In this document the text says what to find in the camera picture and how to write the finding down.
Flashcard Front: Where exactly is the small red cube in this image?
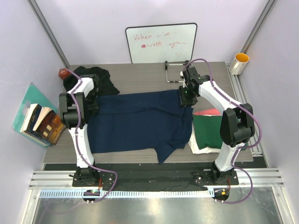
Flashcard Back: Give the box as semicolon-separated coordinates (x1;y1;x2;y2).
58;68;71;80

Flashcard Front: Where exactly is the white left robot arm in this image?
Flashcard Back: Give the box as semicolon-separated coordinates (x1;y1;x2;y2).
59;74;100;186

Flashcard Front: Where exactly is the folded green t shirt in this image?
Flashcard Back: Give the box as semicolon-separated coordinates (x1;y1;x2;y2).
192;113;248;150

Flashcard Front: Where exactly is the folded white t shirt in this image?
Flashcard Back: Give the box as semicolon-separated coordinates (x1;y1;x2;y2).
188;135;220;154

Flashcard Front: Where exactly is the white mug yellow inside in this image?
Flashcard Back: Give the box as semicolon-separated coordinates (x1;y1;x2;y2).
228;53;249;75

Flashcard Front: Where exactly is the white perforated cable tray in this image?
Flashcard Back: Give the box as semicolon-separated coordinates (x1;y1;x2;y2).
39;189;214;199

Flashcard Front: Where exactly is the black wire stand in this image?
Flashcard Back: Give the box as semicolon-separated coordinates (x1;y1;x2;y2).
164;60;189;83

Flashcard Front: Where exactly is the dark blue paperback book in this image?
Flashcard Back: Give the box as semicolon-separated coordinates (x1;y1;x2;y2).
20;104;49;147

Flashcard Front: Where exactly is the folded pink t shirt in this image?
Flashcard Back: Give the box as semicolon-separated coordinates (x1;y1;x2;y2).
194;108;221;116

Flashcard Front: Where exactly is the black t shirt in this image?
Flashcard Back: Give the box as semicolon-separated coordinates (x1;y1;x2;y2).
63;66;120;96

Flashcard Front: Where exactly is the small whiteboard with red writing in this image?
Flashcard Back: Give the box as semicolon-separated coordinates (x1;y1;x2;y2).
125;23;198;63

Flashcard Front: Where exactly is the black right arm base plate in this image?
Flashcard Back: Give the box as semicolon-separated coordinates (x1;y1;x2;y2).
191;169;239;186

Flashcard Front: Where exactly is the teal plastic folder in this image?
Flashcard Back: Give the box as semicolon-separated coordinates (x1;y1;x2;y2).
13;83;57;148

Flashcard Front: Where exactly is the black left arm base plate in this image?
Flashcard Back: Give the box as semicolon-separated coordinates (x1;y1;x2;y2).
69;173;115;188

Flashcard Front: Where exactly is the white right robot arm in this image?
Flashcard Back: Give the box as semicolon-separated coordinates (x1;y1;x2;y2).
179;66;255;185

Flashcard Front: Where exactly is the navy blue t shirt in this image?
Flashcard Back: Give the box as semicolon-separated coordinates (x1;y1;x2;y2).
88;90;193;163

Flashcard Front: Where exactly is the brown cover paperback book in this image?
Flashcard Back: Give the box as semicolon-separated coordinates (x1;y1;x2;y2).
33;107;66;145

